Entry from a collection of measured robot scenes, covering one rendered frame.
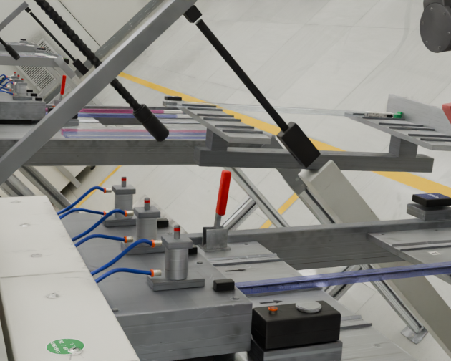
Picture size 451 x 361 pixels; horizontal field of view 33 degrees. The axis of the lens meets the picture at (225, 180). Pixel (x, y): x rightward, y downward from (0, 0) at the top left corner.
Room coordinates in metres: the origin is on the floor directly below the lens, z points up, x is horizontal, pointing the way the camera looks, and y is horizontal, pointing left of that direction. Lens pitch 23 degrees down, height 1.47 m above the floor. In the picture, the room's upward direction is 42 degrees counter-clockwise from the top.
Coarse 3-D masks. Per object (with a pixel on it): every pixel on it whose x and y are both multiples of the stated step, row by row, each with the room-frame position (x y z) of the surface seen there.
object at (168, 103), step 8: (168, 104) 1.37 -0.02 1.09; (176, 104) 1.37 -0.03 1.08; (184, 104) 1.37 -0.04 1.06; (192, 104) 1.38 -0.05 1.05; (200, 104) 1.38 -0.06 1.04; (208, 104) 1.38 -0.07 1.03; (216, 104) 1.38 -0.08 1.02; (224, 104) 1.38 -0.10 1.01; (232, 104) 1.39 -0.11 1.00; (280, 112) 1.38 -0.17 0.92; (288, 112) 1.38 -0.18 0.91; (296, 112) 1.38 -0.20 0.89; (304, 112) 1.38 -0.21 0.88; (312, 112) 1.39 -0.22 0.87; (320, 112) 1.39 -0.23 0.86; (328, 112) 1.39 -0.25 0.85; (336, 112) 1.39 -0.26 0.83; (344, 112) 1.39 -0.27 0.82; (352, 112) 1.39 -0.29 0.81; (360, 112) 1.39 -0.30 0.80; (392, 112) 1.41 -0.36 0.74
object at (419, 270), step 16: (352, 272) 0.76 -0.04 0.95; (368, 272) 0.76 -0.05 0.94; (384, 272) 0.76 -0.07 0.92; (400, 272) 0.76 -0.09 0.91; (416, 272) 0.76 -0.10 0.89; (432, 272) 0.76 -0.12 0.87; (448, 272) 0.76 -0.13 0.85; (240, 288) 0.74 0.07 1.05; (256, 288) 0.74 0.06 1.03; (272, 288) 0.74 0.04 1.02; (288, 288) 0.74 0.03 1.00; (304, 288) 0.75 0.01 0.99
